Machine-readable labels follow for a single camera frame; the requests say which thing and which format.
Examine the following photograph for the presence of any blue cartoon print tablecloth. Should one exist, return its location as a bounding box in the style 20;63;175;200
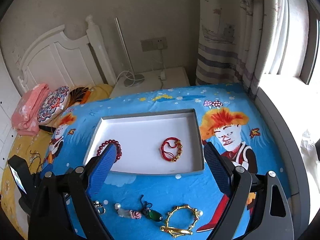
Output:
43;83;291;239

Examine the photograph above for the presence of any red cord gold bead bracelet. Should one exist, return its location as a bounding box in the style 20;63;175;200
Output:
160;136;183;163

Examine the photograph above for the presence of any black orange fan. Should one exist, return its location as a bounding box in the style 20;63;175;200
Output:
68;87;90;107

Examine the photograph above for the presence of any gold bamboo pearl bangle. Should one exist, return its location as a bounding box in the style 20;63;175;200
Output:
159;204;203;239

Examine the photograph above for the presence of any white pearl charm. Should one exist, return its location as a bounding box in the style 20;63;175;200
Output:
114;203;121;210

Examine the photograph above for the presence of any white charger with cable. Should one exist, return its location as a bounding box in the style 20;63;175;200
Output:
152;41;167;81

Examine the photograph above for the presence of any ship print curtain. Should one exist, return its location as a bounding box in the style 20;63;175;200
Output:
196;0;285;98

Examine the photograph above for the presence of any wall socket panel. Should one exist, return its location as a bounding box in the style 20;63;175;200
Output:
140;37;168;52

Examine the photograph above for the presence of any green gem pendant black cord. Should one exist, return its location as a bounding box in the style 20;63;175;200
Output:
139;194;164;222

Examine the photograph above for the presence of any yellow bed sheet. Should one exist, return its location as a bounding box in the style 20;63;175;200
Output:
1;84;113;239

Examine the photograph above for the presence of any white wooden headboard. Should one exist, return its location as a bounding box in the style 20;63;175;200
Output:
18;15;117;92

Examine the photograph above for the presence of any silver floor lamp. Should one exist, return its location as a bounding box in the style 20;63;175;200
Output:
114;17;145;87

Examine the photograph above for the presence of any white nightstand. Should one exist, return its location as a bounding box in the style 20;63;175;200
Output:
110;67;190;98

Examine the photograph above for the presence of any grey shallow cardboard tray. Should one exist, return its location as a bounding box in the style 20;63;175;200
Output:
83;109;204;176

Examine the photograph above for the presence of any pale jade pendant pink knot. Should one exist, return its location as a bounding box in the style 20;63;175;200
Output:
117;208;142;219

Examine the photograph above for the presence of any dark red bead bracelet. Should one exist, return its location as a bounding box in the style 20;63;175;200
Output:
96;139;123;164

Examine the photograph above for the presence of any pink folded blanket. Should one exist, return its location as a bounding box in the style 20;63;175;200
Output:
11;83;50;136

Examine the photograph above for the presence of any round patterned cushion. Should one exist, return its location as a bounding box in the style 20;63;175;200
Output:
37;86;70;125

